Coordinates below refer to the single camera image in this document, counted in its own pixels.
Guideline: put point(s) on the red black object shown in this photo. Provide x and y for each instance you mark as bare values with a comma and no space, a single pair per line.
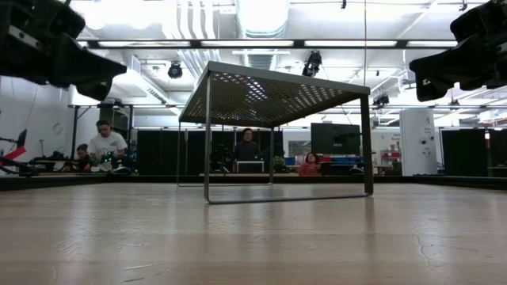
14,152

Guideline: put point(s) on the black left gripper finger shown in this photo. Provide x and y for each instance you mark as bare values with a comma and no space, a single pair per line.
99,89
83,65

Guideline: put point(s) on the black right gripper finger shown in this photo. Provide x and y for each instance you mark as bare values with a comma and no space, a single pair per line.
428,91
447,63

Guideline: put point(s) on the white-edged screen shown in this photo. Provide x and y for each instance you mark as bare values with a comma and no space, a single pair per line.
249,166

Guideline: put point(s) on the black partition panel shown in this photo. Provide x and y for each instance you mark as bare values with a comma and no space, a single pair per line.
463,152
158,152

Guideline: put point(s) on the black overhead camera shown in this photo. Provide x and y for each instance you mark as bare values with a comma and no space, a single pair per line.
313,63

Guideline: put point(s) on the grey perforated metal shelf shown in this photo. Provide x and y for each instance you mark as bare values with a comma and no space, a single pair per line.
285,79

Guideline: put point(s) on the black monitor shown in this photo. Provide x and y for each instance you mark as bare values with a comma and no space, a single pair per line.
335,138

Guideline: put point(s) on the black aluminium rig frame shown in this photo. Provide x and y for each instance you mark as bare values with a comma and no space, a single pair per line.
435,181

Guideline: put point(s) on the person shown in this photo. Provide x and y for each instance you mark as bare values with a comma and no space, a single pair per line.
82,152
247,148
311,166
106,142

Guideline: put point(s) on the black metal rack frame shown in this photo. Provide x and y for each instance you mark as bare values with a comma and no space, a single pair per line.
74,130

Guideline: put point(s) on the black ceiling spotlight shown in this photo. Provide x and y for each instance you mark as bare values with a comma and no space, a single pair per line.
175,70
380,99

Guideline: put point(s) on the small potted plant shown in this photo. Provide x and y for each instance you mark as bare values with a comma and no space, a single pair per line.
279,163

